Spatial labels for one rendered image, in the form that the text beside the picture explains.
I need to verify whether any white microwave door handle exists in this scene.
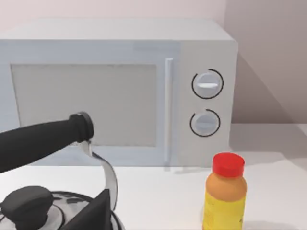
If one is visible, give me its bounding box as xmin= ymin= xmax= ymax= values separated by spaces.
xmin=164 ymin=57 xmax=174 ymax=164

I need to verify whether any pale grey microwave knob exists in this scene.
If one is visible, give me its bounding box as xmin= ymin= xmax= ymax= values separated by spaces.
xmin=189 ymin=109 xmax=221 ymax=138
xmin=191 ymin=68 xmax=224 ymax=99

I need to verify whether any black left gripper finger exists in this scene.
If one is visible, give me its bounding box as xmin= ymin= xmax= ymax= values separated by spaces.
xmin=68 ymin=188 xmax=113 ymax=230

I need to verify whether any silver kettle with black handle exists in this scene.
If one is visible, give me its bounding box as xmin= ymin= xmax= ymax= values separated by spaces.
xmin=0 ymin=111 xmax=125 ymax=230

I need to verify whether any pale microwave oven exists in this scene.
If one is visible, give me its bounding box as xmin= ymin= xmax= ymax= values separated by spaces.
xmin=0 ymin=18 xmax=238 ymax=168

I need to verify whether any orange bottle with red cap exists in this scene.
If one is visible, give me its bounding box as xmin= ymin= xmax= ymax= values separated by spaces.
xmin=202 ymin=152 xmax=248 ymax=230

